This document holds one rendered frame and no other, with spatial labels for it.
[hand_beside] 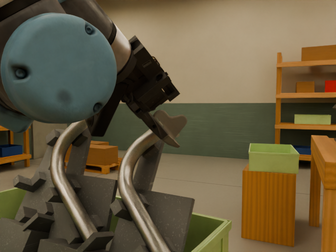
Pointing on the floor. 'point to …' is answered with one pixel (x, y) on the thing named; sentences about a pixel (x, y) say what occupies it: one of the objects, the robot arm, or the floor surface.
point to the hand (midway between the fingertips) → (161, 127)
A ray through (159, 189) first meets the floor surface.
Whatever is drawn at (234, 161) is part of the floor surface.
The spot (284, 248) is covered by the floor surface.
